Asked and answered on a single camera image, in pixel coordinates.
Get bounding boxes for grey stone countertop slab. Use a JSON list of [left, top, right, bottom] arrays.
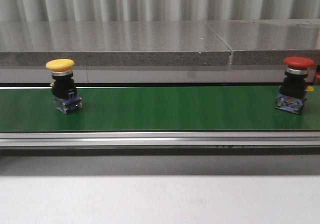
[[0, 21, 230, 67]]

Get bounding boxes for white pleated curtain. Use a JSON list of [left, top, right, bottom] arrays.
[[0, 0, 320, 22]]

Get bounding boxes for yellow mushroom push button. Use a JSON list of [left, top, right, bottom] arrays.
[[45, 58, 83, 114]]

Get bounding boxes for white cabinet panel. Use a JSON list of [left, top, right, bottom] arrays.
[[0, 65, 316, 84]]

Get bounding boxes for green conveyor belt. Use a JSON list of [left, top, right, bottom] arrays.
[[0, 85, 320, 132]]

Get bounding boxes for red object at edge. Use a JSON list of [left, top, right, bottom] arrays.
[[313, 65, 320, 86]]

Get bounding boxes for aluminium conveyor frame rail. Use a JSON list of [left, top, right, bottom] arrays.
[[0, 130, 320, 150]]

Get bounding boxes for red mushroom push button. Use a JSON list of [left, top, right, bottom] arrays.
[[275, 56, 315, 114]]

